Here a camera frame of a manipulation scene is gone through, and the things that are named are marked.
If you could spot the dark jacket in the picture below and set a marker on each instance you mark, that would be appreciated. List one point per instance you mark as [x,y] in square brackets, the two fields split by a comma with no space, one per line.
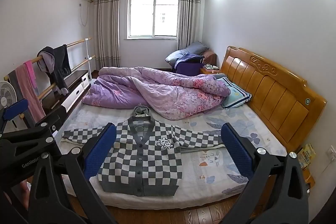
[61,66]

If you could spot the wooden nightstand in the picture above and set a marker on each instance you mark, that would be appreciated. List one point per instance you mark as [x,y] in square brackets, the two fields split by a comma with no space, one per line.
[208,71]

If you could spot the pale floral bed sheet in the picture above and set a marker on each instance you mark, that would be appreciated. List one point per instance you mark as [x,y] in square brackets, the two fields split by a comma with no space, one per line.
[202,176]

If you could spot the wooden bed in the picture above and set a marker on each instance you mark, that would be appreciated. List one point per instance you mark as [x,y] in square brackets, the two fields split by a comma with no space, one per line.
[275,92]

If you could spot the grey white checkered cardigan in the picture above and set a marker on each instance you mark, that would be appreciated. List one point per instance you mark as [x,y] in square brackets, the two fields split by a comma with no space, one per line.
[147,158]

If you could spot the wooden bar rack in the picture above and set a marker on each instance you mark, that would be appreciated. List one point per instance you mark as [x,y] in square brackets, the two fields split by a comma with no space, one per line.
[78,42]

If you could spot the dark-topped white cabinet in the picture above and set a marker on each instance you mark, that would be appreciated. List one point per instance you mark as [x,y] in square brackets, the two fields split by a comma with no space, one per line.
[76,92]

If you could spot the small cardboard box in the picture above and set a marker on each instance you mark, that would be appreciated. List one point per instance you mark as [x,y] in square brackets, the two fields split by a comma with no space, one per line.
[309,179]

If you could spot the white wall socket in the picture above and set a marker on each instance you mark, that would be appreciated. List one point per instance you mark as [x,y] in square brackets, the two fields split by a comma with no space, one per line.
[331,152]

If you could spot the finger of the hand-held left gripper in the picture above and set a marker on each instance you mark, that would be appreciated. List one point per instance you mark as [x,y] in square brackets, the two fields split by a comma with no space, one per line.
[52,119]
[15,110]

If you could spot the window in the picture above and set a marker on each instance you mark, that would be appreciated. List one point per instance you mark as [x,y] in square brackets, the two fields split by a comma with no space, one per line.
[141,14]

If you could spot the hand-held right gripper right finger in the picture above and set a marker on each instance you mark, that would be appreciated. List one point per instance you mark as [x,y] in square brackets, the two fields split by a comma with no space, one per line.
[236,150]

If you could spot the yellow packet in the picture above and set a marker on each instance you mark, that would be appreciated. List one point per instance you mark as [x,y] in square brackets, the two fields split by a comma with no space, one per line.
[307,155]

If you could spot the bright pink cloth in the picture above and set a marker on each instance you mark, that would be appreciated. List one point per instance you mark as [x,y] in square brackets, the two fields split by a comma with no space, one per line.
[31,71]

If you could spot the grey-edged pink towel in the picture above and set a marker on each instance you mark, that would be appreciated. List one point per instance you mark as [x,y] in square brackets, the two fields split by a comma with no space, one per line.
[31,98]

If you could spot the white standing fan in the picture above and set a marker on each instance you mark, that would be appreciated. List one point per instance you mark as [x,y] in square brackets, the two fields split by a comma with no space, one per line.
[6,95]

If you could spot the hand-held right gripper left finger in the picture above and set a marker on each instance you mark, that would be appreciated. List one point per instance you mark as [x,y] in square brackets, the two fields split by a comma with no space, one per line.
[101,153]

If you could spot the small things on nightstand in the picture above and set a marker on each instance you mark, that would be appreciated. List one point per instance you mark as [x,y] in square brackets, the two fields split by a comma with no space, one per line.
[210,66]

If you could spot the grey hooded garment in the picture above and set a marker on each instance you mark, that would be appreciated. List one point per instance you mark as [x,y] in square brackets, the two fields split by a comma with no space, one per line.
[140,110]

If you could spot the blue striped pillow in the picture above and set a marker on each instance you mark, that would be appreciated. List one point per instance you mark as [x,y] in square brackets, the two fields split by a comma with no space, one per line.
[236,94]

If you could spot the grey striped curtain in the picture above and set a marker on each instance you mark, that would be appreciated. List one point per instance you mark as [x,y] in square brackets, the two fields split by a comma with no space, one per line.
[189,16]
[107,29]

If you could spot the blue-grey pillow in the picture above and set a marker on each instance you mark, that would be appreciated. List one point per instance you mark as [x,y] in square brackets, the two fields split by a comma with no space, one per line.
[191,49]

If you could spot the purple floral quilt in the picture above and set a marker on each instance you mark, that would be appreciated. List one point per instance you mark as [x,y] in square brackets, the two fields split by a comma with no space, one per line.
[157,87]

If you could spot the dark purple cloth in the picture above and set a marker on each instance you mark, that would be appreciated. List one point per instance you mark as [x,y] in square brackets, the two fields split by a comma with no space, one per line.
[189,66]

